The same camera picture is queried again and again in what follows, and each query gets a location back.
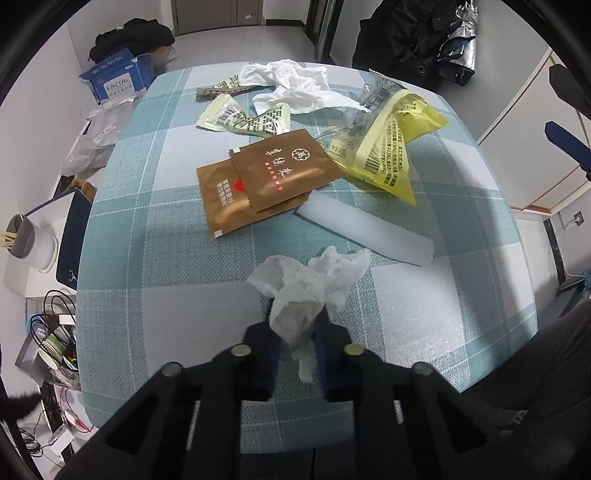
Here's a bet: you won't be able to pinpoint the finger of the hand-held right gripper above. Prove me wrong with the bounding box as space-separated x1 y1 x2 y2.
544 121 591 172
549 64 591 118

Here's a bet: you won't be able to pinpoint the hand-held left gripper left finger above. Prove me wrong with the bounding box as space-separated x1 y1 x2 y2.
55 298 282 480

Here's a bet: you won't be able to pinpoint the yellow plastic bag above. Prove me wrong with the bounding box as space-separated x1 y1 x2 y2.
344 90 450 207

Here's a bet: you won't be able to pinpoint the white foam strip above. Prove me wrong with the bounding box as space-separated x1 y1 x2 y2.
295 189 435 267

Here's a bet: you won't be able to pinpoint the clear printed plastic wrapper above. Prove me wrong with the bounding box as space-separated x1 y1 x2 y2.
318 68 409 164

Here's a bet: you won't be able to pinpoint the brown packet with round emblem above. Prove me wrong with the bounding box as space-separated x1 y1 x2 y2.
229 129 345 214

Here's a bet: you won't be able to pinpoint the grey door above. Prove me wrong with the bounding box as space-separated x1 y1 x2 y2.
173 0 306 37

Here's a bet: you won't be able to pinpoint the small pale yellow wrapper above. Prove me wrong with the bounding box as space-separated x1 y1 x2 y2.
196 75 242 100

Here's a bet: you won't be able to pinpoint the black bag with silver cover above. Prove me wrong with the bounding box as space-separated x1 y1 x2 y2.
352 0 462 90

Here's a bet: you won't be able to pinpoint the white cup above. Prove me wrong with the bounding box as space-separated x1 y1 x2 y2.
6 213 58 274

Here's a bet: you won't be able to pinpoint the brown packet with red heart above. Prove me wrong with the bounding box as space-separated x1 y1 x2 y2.
196 157 311 241

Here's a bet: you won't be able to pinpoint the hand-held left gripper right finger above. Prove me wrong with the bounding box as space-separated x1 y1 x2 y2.
314 308 523 480

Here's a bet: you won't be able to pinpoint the brown paper bag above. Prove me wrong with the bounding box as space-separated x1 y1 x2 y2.
69 178 98 204

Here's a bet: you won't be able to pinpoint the bundle of wooden sticks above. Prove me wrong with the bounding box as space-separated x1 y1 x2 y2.
0 200 21 251

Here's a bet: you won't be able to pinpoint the silver folded sunshade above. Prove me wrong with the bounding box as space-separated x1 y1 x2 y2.
436 0 478 86

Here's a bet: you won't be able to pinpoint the large white crumpled tissue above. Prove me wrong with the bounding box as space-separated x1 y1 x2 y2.
240 59 370 115

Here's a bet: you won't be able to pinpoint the dark blue flat box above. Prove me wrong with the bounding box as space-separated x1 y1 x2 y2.
55 187 95 291

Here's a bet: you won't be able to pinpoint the clear plastic bags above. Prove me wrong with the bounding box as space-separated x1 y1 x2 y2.
62 99 136 177

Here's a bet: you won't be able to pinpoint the large pale yellow wrapper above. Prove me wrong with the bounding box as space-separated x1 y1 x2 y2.
197 95 291 138

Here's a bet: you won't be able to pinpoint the person's dark trouser leg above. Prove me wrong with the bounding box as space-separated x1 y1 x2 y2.
462 305 591 480

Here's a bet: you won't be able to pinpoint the blue cardboard box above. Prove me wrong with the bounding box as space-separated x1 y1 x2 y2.
79 48 155 103

